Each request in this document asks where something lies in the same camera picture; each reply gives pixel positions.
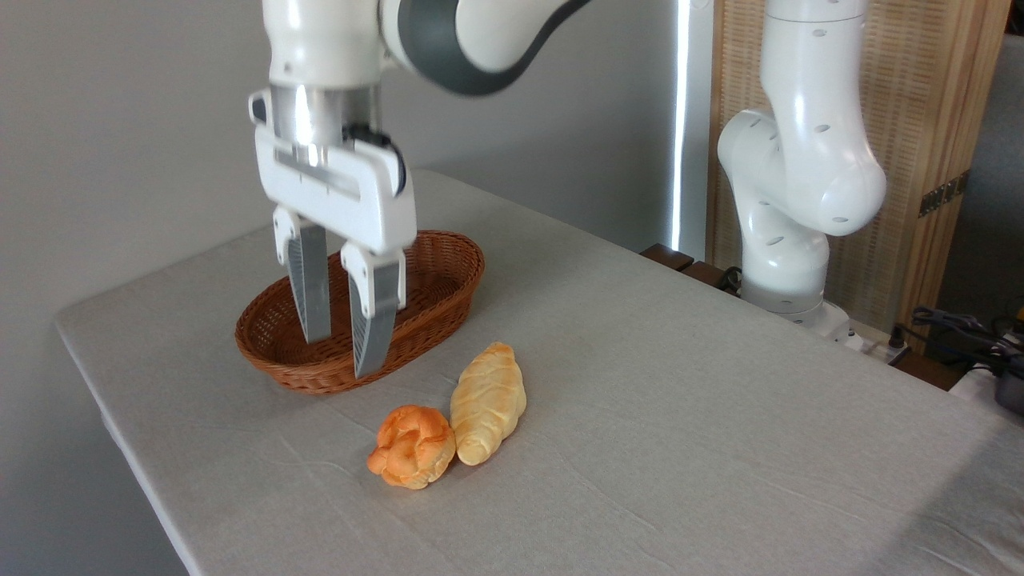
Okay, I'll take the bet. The wooden rattan folding screen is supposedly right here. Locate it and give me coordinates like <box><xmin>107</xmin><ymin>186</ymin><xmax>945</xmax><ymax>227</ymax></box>
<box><xmin>707</xmin><ymin>0</ymin><xmax>1014</xmax><ymax>334</ymax></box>

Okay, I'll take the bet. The round orange bread bun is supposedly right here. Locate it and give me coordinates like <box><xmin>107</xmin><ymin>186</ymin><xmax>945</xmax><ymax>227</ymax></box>
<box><xmin>366</xmin><ymin>405</ymin><xmax>458</xmax><ymax>490</ymax></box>

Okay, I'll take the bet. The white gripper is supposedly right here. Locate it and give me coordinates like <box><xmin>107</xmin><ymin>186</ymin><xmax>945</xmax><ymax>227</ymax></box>
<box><xmin>254</xmin><ymin>123</ymin><xmax>418</xmax><ymax>379</ymax></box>

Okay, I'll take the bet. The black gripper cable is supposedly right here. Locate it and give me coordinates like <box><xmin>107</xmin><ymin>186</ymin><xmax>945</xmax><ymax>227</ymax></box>
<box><xmin>343</xmin><ymin>122</ymin><xmax>407</xmax><ymax>198</ymax></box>

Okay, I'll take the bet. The grey tablecloth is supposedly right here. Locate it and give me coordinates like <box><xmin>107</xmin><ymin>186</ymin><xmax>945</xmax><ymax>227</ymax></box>
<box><xmin>54</xmin><ymin>168</ymin><xmax>1024</xmax><ymax>576</ymax></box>

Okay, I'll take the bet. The long pale braided bread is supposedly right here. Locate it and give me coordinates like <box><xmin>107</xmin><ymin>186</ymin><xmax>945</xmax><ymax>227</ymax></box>
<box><xmin>449</xmin><ymin>342</ymin><xmax>529</xmax><ymax>467</ymax></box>

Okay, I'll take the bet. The white power strip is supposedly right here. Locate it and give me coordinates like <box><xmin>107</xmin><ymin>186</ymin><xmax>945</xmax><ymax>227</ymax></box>
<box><xmin>838</xmin><ymin>320</ymin><xmax>914</xmax><ymax>366</ymax></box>

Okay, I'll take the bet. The black cable bundle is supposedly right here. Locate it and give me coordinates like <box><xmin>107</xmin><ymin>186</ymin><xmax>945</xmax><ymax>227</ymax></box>
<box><xmin>890</xmin><ymin>306</ymin><xmax>1024</xmax><ymax>378</ymax></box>

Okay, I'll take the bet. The brown wicker oval basket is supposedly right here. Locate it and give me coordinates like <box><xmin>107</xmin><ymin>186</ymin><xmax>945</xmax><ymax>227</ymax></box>
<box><xmin>234</xmin><ymin>230</ymin><xmax>486</xmax><ymax>396</ymax></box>

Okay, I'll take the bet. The black metal screen hinge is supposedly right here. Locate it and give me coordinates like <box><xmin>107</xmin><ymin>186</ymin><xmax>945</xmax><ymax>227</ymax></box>
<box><xmin>918</xmin><ymin>170</ymin><xmax>971</xmax><ymax>219</ymax></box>

